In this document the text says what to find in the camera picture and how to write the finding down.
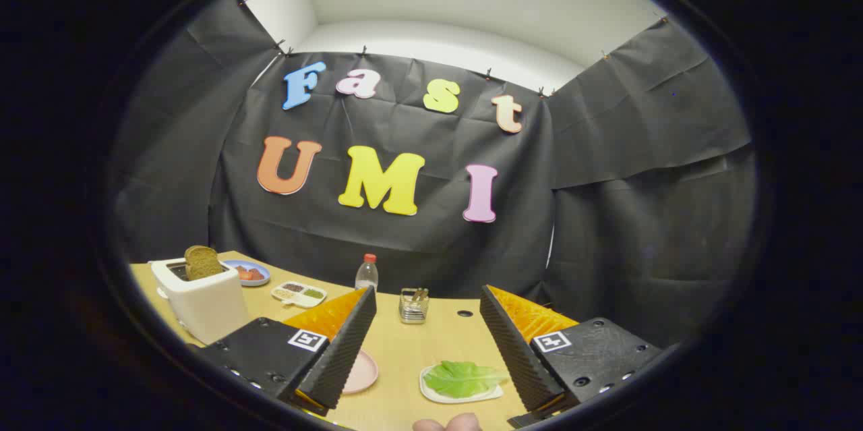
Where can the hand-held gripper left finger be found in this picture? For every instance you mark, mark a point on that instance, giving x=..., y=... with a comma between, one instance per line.
x=344, y=357

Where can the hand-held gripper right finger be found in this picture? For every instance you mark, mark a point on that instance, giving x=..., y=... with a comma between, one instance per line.
x=516, y=357

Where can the green lettuce leaf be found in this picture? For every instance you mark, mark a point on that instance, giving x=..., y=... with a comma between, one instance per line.
x=462, y=378

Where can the brown toasted bread slice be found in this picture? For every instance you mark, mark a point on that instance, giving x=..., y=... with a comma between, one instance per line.
x=202, y=262

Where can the round pink plate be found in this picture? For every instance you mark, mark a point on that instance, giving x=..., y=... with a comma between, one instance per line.
x=363, y=374

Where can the white square plate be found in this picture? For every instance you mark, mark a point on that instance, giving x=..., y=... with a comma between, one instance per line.
x=465, y=400

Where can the white divided condiment tray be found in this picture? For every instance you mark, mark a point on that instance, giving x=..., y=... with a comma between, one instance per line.
x=300, y=294

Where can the clear plastic water bottle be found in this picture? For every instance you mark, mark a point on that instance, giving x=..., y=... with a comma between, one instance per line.
x=367, y=277

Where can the red tomato slices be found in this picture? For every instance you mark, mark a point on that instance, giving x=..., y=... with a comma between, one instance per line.
x=249, y=274

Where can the small blue plate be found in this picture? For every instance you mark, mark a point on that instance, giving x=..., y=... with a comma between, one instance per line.
x=232, y=264

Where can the white toaster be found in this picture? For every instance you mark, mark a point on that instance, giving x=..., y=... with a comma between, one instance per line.
x=202, y=309

